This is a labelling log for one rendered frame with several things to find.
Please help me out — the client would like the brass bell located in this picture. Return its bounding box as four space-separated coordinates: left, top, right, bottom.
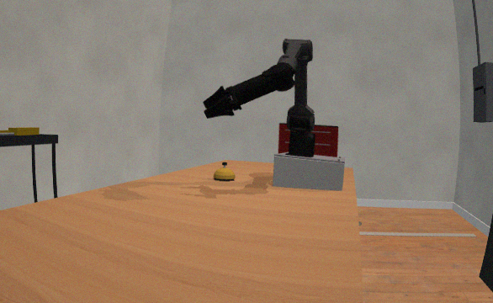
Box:
214 162 236 182

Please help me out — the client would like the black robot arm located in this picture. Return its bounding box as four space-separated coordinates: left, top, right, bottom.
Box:
247 39 315 157

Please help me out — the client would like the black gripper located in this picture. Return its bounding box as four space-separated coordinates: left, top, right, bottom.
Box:
204 80 255 119

